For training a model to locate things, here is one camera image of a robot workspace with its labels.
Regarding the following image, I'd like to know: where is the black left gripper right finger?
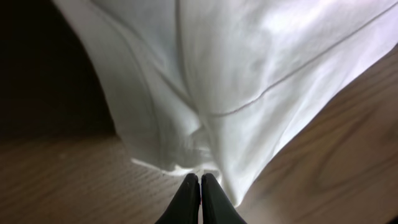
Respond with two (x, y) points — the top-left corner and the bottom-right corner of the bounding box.
(201, 173), (246, 224)

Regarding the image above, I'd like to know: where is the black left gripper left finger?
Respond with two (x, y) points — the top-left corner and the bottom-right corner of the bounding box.
(155, 173), (201, 224)

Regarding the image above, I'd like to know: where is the white t-shirt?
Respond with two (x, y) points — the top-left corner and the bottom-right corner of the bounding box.
(55, 0), (397, 205)

